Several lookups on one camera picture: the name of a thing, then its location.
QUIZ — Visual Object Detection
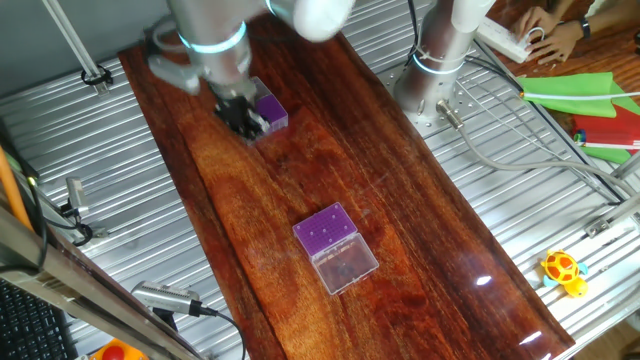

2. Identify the black camera stand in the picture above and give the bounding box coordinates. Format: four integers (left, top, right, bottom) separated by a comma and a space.
151, 307, 180, 332

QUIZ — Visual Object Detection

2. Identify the person right hand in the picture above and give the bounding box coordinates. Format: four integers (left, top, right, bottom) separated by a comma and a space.
512, 5, 552, 42

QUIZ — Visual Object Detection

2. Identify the aluminium strut with bracket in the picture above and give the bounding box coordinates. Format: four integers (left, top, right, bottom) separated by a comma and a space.
584, 192, 640, 239

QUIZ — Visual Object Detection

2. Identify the person left forearm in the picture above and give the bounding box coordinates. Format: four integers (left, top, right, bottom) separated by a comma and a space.
587, 0, 640, 37

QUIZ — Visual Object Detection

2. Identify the black ring clamp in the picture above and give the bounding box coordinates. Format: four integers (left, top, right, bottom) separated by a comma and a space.
81, 63, 115, 87
59, 204, 95, 248

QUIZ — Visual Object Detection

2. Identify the large aluminium frame beam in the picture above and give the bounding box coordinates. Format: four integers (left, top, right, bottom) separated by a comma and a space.
0, 204, 204, 360

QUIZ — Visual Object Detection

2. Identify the black camera cable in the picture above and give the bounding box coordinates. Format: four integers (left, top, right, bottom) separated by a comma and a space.
192, 302, 247, 360

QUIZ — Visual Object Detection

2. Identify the person left hand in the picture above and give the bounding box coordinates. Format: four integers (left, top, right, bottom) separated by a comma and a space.
527, 20, 585, 66

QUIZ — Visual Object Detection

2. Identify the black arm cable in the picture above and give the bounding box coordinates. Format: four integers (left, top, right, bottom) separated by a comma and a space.
405, 0, 424, 64

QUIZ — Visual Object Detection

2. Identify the dark wooden board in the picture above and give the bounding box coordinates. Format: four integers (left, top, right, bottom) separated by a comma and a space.
118, 0, 576, 360

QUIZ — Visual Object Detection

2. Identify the purple pipette tip box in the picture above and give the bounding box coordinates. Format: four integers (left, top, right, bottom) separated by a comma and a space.
247, 76, 290, 136
292, 201, 380, 296

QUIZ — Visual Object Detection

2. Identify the red cloth flag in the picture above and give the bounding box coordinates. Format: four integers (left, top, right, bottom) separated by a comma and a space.
569, 103, 640, 156

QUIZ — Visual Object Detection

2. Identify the orange emergency stop button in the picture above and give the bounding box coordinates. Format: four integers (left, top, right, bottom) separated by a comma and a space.
89, 337, 150, 360

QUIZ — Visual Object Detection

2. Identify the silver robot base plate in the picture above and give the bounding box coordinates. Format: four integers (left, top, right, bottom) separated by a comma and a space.
377, 59, 484, 139

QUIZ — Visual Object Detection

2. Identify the black keyboard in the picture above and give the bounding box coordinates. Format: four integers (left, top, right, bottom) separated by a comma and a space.
0, 279, 80, 360

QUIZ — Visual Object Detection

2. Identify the grey cable with metal connector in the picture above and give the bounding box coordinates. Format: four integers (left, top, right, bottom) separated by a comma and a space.
435, 98, 640, 199

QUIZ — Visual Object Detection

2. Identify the green cloth flag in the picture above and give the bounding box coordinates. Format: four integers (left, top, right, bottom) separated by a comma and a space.
516, 72, 640, 165

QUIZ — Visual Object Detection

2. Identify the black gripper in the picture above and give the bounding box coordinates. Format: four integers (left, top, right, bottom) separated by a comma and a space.
213, 92, 273, 145

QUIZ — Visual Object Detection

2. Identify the small grey camera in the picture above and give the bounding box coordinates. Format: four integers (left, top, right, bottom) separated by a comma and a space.
64, 177, 91, 217

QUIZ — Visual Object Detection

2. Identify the orange tube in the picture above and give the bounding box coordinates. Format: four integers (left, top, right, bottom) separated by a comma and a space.
0, 146, 35, 232

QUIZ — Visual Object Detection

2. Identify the white power strip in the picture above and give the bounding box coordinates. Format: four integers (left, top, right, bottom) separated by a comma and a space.
474, 17, 534, 64

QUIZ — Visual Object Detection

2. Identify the yellow orange turtle toy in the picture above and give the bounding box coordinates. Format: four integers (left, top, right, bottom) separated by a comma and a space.
539, 248, 590, 299

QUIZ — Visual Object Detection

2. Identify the silver ribbed camera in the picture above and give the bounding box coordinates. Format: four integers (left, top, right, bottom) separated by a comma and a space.
130, 280, 204, 317

